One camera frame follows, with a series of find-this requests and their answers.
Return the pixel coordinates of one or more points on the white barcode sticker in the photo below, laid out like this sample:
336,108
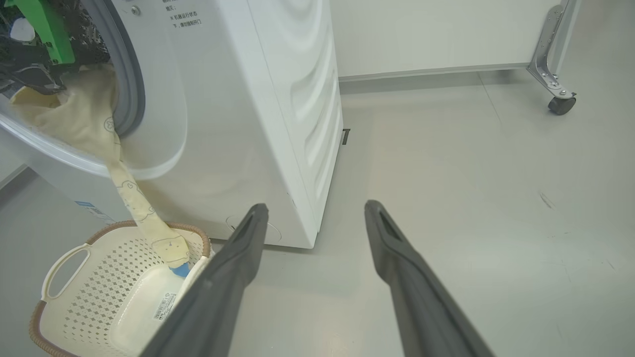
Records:
163,307

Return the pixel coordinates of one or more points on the cream perforated laundry basket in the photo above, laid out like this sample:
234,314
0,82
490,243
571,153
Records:
89,297

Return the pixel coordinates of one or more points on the white front-load washing machine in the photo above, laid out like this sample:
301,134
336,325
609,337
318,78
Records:
248,124

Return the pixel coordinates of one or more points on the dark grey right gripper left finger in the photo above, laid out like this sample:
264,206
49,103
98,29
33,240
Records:
218,297

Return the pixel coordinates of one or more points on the small black rear clip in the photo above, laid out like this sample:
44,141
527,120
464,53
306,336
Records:
346,136

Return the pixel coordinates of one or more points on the cream garment with blue trim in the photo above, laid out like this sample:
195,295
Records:
84,124

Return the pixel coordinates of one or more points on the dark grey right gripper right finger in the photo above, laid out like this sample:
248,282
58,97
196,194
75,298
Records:
421,307

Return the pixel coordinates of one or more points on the perforated steel washer drum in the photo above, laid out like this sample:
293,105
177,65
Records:
92,44

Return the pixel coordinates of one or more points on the grey rubber door seal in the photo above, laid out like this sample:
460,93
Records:
131,89

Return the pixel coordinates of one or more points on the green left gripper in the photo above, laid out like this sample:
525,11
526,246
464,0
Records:
49,29

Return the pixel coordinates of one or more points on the black caster wheel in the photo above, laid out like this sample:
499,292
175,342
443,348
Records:
562,105

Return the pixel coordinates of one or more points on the blue white energy label sticker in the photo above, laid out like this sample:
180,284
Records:
96,212

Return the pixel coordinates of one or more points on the silver metal frame bracket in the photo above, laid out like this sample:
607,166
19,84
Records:
545,44

